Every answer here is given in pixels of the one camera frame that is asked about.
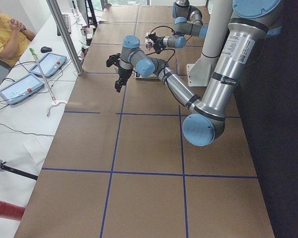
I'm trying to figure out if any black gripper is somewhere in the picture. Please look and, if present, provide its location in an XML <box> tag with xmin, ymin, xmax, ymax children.
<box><xmin>115</xmin><ymin>61</ymin><xmax>134</xmax><ymax>93</ymax></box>
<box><xmin>145</xmin><ymin>34</ymin><xmax>164</xmax><ymax>55</ymax></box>

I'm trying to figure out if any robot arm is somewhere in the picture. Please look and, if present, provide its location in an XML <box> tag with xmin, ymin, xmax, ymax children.
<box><xmin>106</xmin><ymin>0</ymin><xmax>284</xmax><ymax>146</ymax></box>
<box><xmin>145</xmin><ymin>0</ymin><xmax>208</xmax><ymax>54</ymax></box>

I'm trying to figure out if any white digital kitchen scale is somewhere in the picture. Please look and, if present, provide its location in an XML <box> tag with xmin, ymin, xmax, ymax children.
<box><xmin>134</xmin><ymin>71</ymin><xmax>160</xmax><ymax>81</ymax></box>

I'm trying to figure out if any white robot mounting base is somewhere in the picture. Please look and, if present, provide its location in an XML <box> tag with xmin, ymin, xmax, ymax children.
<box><xmin>187</xmin><ymin>0</ymin><xmax>233</xmax><ymax>87</ymax></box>

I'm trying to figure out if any far blue teach pendant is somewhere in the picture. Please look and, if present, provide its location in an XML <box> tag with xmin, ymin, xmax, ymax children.
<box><xmin>38</xmin><ymin>52</ymin><xmax>67</xmax><ymax>78</ymax></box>

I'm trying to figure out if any blue teach pendant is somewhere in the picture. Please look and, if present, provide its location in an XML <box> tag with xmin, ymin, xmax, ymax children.
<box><xmin>38</xmin><ymin>52</ymin><xmax>67</xmax><ymax>78</ymax></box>
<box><xmin>0</xmin><ymin>73</ymin><xmax>44</xmax><ymax>105</ymax></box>

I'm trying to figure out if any black computer mouse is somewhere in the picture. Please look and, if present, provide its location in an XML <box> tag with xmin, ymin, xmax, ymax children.
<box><xmin>40</xmin><ymin>46</ymin><xmax>52</xmax><ymax>53</ymax></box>

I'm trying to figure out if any black keyboard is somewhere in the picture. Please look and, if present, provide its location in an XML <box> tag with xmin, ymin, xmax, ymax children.
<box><xmin>57</xmin><ymin>14</ymin><xmax>72</xmax><ymax>36</ymax></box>

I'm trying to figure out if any near blue teach pendant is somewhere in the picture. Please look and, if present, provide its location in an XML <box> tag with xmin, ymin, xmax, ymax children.
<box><xmin>0</xmin><ymin>73</ymin><xmax>44</xmax><ymax>105</ymax></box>

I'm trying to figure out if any person in yellow shirt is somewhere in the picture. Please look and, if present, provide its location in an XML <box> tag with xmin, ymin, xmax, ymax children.
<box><xmin>0</xmin><ymin>12</ymin><xmax>36</xmax><ymax>67</ymax></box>

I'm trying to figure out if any black tripod rod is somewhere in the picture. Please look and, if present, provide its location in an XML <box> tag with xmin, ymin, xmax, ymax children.
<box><xmin>0</xmin><ymin>160</ymin><xmax>38</xmax><ymax>180</ymax></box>

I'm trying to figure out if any red cylinder tube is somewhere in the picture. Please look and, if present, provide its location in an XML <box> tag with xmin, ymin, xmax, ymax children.
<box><xmin>0</xmin><ymin>200</ymin><xmax>25</xmax><ymax>221</ymax></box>

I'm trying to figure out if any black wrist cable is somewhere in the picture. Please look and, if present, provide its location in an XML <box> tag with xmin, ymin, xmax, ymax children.
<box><xmin>149</xmin><ymin>25</ymin><xmax>177</xmax><ymax>38</ymax></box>
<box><xmin>144</xmin><ymin>47</ymin><xmax>177</xmax><ymax>75</ymax></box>

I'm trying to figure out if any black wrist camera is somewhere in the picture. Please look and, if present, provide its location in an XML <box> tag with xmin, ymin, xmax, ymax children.
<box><xmin>106</xmin><ymin>53</ymin><xmax>121</xmax><ymax>67</ymax></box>

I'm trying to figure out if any aluminium frame post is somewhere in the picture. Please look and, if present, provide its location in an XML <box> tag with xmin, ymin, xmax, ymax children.
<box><xmin>46</xmin><ymin>0</ymin><xmax>83</xmax><ymax>75</ymax></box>

